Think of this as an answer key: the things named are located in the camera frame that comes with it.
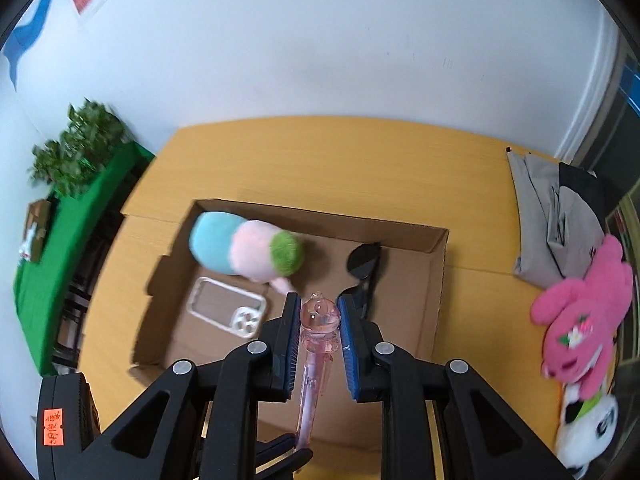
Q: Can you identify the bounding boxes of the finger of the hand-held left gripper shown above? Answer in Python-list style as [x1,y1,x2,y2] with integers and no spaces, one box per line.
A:
[272,450,315,478]
[256,434,301,463]

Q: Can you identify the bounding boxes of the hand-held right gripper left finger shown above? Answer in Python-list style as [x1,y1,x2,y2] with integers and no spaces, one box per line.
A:
[97,292,301,480]

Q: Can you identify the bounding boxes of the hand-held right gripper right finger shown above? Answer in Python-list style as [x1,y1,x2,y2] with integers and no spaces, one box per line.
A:
[337,295,576,480]

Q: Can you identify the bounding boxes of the pink transparent pen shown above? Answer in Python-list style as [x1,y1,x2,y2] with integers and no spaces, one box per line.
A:
[295,292,342,473]

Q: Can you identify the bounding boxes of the brown cardboard box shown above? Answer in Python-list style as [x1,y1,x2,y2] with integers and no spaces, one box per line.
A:
[131,199,450,453]

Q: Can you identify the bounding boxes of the clear phone case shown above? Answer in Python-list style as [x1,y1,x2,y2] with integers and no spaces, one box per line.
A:
[186,276,268,338]

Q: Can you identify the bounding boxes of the black sunglasses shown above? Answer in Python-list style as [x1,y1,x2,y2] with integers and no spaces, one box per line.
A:
[340,241,385,320]

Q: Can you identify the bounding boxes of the dark shelf unit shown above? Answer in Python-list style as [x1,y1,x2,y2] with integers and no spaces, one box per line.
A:
[52,210,126,376]

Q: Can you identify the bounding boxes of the blue pink green plush toy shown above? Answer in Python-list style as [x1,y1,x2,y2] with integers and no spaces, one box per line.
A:
[189,211,306,295]

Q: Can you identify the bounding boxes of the small brown box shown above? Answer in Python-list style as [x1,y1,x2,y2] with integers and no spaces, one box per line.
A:
[20,199,53,263]

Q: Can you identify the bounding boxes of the grey fabric bag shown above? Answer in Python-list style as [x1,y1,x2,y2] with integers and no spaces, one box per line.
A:
[506,147,613,290]

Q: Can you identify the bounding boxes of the white panda plush toy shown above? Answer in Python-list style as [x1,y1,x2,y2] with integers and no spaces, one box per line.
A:
[555,380,621,478]

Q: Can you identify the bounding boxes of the green potted plant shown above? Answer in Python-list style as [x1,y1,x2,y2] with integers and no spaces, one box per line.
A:
[30,100,126,198]

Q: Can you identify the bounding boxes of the blue sign board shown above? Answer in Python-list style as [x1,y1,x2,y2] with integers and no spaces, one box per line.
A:
[619,65,640,111]

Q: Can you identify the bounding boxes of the blue wall decoration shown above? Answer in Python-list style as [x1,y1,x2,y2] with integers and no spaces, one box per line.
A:
[0,0,66,91]

